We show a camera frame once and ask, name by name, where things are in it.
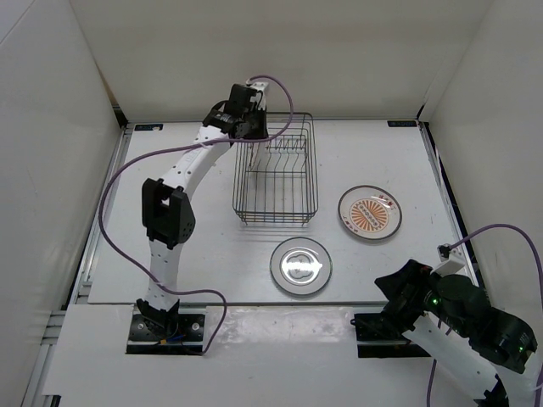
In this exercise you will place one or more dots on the left blue corner label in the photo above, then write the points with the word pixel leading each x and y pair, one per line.
pixel 148 127

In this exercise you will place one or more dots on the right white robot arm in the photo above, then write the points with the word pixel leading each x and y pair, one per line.
pixel 487 350

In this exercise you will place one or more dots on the blue corner label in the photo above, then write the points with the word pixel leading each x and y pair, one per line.
pixel 401 123
pixel 148 127

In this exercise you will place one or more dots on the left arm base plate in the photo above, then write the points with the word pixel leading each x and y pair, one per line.
pixel 183 337

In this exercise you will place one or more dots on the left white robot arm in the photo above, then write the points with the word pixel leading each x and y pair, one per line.
pixel 168 216

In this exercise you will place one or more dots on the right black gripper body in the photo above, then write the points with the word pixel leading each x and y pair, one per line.
pixel 424 295

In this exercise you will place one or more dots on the right blue corner label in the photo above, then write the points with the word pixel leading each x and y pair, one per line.
pixel 401 123

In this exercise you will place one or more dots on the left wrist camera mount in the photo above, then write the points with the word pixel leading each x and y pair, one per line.
pixel 259 86

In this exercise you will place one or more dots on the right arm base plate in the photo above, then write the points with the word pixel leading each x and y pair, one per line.
pixel 375 341

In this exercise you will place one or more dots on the white plate grey swirl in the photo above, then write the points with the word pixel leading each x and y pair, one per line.
pixel 300 266

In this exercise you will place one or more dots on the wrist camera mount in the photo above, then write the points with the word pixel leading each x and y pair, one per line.
pixel 449 258
pixel 259 86

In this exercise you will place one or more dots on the orange sunburst plate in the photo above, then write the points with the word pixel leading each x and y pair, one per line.
pixel 370 213

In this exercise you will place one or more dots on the grey wire dish rack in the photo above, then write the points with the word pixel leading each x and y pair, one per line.
pixel 276 182

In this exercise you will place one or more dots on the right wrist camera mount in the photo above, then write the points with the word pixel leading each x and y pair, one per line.
pixel 449 258

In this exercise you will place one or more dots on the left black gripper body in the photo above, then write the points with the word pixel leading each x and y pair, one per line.
pixel 256 121

